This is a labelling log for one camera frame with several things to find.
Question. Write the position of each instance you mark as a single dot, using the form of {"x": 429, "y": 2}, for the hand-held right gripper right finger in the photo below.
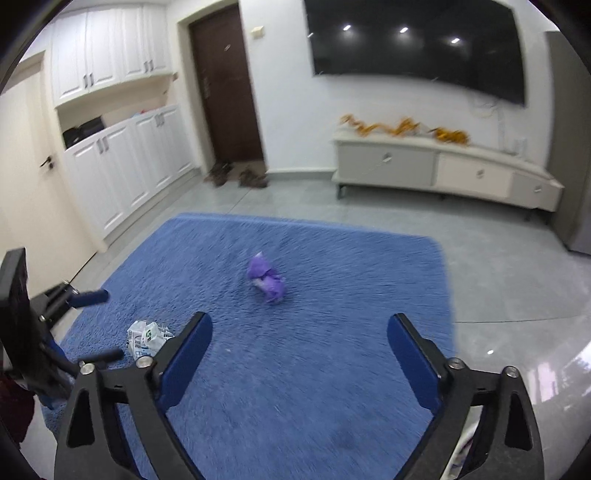
{"x": 411, "y": 360}

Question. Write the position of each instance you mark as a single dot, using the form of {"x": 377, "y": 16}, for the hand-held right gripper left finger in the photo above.
{"x": 184, "y": 364}

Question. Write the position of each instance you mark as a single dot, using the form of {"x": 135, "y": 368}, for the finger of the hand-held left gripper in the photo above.
{"x": 90, "y": 298}
{"x": 104, "y": 357}

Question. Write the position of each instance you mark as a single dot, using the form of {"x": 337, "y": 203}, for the white green wrapper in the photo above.
{"x": 147, "y": 339}

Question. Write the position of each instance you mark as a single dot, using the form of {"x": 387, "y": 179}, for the purple wrapper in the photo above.
{"x": 265, "y": 277}

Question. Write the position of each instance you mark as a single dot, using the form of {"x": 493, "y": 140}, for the blue shaggy rug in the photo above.
{"x": 323, "y": 369}

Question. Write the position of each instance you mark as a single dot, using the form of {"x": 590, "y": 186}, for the dark red cloth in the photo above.
{"x": 16, "y": 410}

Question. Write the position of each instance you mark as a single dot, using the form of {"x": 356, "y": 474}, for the beige room door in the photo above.
{"x": 27, "y": 194}

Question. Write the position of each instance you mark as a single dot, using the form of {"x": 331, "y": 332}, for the white lower cabinets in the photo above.
{"x": 129, "y": 170}

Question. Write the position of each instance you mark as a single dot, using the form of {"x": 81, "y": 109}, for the black items in cabinet niche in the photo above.
{"x": 83, "y": 131}

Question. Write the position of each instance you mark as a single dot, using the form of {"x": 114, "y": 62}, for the white grey television cabinet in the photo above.
{"x": 392, "y": 164}

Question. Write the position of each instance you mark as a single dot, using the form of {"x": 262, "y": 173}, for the short golden dragon ornament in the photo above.
{"x": 450, "y": 136}

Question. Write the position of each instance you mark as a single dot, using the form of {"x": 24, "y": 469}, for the long golden dragon ornament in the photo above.
{"x": 397, "y": 128}

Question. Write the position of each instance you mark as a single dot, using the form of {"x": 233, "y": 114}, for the dark brown entrance door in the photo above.
{"x": 226, "y": 92}

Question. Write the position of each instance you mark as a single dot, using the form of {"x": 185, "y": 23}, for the grey refrigerator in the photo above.
{"x": 572, "y": 138}

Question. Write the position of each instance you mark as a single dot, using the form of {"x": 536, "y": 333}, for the white upper wall cabinets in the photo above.
{"x": 106, "y": 50}

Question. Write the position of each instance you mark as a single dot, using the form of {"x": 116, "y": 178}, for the wall light switch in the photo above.
{"x": 258, "y": 32}

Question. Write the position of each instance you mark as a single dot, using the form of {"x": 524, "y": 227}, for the wall-mounted black television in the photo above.
{"x": 415, "y": 41}

